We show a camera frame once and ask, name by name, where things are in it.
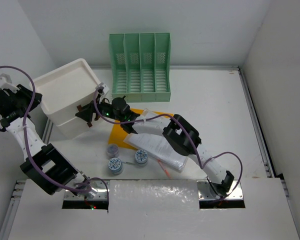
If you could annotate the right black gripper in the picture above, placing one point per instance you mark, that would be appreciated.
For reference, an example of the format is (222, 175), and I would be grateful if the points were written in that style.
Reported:
(88, 112)

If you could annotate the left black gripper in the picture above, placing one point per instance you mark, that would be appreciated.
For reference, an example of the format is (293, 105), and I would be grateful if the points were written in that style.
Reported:
(23, 91)

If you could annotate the white plastic drawer unit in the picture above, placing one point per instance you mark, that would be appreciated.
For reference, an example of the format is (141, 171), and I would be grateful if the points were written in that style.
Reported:
(63, 89)

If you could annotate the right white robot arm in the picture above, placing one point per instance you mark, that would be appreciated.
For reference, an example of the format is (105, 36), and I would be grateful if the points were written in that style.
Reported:
(179, 133)

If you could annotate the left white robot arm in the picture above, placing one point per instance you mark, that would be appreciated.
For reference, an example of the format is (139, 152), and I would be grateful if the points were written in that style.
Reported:
(43, 163)

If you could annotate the orange paper folder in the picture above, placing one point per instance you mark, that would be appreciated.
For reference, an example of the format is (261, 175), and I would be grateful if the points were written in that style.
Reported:
(118, 135)

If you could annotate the dark-lidded ink jar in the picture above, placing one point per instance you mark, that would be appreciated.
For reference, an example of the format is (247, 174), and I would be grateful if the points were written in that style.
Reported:
(112, 150)

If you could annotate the clear mesh document pouch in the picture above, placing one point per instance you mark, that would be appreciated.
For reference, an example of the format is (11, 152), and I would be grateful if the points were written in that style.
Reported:
(149, 137)

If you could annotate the green four-slot file organizer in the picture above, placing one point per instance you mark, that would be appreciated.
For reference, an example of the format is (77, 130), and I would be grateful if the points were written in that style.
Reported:
(140, 64)

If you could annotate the orange-tipped clear pen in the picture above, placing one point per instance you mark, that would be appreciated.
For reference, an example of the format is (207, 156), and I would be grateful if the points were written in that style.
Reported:
(164, 169)

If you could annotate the white front shelf board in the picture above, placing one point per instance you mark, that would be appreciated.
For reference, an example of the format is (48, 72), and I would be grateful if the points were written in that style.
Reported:
(157, 210)

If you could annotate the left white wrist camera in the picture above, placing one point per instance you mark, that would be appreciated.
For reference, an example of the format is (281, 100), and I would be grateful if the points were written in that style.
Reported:
(6, 83)

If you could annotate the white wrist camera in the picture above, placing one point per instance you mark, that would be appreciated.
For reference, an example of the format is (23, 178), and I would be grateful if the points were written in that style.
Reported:
(102, 89)
(6, 83)

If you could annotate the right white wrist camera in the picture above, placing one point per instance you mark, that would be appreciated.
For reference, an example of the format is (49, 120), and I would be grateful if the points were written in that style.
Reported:
(102, 89)

